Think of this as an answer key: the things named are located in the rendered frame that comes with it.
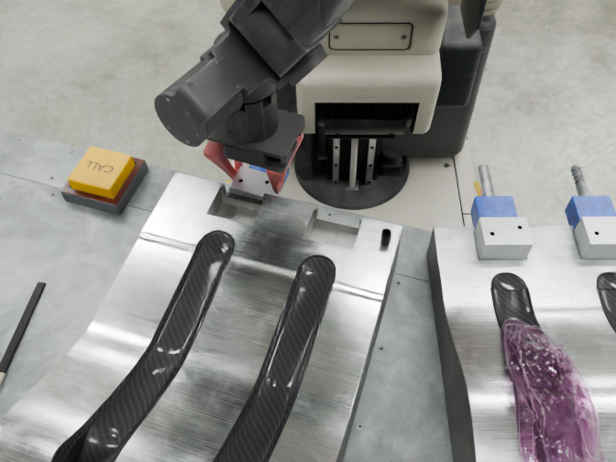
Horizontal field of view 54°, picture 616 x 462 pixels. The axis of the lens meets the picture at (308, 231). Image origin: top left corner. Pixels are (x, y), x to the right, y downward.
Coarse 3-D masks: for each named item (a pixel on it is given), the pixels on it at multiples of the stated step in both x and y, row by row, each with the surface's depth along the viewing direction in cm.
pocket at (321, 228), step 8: (312, 216) 65; (320, 216) 66; (328, 216) 66; (312, 224) 66; (320, 224) 66; (328, 224) 66; (336, 224) 65; (344, 224) 65; (352, 224) 65; (360, 224) 64; (304, 232) 63; (312, 232) 66; (320, 232) 66; (328, 232) 66; (336, 232) 66; (344, 232) 66; (352, 232) 66; (320, 240) 66; (328, 240) 66; (336, 240) 65; (344, 240) 65; (352, 240) 65; (352, 248) 65
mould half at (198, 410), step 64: (192, 192) 66; (128, 256) 62; (256, 256) 61; (384, 256) 61; (128, 320) 58; (256, 320) 58; (64, 384) 52; (192, 384) 53; (320, 384) 54; (0, 448) 46; (128, 448) 47; (192, 448) 47; (320, 448) 49
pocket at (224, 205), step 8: (224, 184) 67; (224, 192) 68; (216, 200) 67; (224, 200) 68; (232, 200) 68; (240, 200) 68; (248, 200) 67; (256, 200) 67; (216, 208) 67; (224, 208) 68; (232, 208) 68; (240, 208) 68; (248, 208) 68; (256, 208) 68; (224, 216) 68; (232, 216) 68; (240, 216) 68; (248, 216) 68; (256, 216) 68; (248, 224) 67
